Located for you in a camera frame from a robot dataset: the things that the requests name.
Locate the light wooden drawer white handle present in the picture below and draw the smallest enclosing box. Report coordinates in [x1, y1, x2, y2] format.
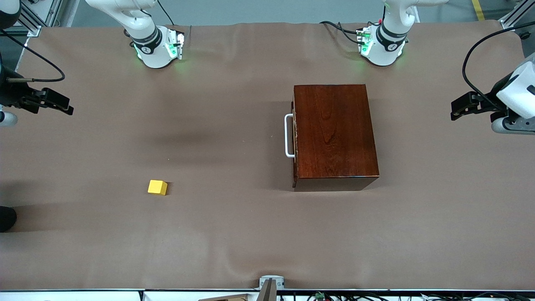
[285, 100, 298, 189]

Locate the dark wooden drawer cabinet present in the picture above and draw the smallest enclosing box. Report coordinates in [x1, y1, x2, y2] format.
[291, 84, 380, 192]

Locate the black shoe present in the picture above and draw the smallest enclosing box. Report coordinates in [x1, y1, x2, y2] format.
[0, 206, 18, 233]

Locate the brown table cover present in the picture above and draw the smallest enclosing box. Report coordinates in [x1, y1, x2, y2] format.
[0, 21, 535, 291]

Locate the tan wooden board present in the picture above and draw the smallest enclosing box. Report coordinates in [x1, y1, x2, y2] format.
[198, 293, 252, 301]

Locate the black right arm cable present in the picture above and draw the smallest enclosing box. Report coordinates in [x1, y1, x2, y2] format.
[0, 30, 66, 83]

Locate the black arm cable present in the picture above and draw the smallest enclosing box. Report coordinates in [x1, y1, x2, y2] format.
[0, 30, 66, 83]
[461, 22, 535, 112]

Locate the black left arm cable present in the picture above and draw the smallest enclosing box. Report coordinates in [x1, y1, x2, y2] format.
[461, 22, 535, 112]

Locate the aluminium frame profile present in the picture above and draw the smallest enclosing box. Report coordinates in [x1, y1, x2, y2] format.
[499, 0, 535, 31]
[8, 0, 43, 38]

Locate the black right base cable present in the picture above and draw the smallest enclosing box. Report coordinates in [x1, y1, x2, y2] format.
[156, 0, 175, 26]

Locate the black base cable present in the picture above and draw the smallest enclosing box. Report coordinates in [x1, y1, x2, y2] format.
[319, 20, 365, 45]
[156, 0, 175, 26]

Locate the black left base cable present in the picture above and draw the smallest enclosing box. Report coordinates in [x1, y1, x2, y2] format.
[319, 20, 365, 45]

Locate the grey metal bracket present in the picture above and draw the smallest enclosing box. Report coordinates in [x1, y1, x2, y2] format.
[259, 275, 285, 290]

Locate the grey camera mount beam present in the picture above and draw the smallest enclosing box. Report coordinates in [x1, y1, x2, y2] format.
[257, 278, 278, 301]

